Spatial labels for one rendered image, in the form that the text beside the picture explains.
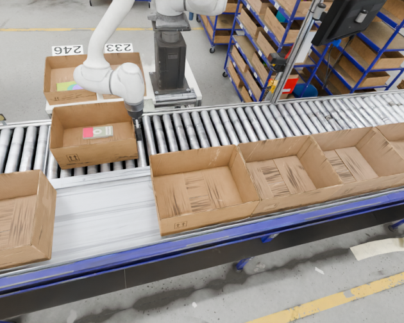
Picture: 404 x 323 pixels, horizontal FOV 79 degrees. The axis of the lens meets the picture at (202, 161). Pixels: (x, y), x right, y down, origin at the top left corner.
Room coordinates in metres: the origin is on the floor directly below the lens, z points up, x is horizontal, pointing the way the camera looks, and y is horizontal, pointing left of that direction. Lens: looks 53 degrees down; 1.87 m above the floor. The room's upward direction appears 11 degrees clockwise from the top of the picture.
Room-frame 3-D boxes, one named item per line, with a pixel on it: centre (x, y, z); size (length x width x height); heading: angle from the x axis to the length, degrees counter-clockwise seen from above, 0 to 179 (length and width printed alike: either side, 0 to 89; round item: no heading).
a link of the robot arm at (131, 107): (0.85, 0.36, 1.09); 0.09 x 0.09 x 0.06
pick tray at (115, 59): (1.42, 0.66, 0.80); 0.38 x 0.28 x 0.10; 24
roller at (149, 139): (0.90, 0.31, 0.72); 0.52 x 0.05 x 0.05; 24
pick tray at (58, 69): (1.27, 0.95, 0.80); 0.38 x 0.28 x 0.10; 27
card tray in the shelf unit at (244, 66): (2.71, -0.31, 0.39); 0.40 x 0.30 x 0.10; 24
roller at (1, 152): (0.59, 1.03, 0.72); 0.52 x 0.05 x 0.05; 24
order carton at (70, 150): (0.83, 0.59, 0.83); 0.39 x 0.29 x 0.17; 115
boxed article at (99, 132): (0.90, 0.62, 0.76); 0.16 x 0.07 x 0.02; 113
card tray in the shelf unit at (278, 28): (2.26, -0.50, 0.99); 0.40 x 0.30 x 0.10; 20
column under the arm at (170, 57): (1.50, 0.35, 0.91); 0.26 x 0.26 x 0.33; 25
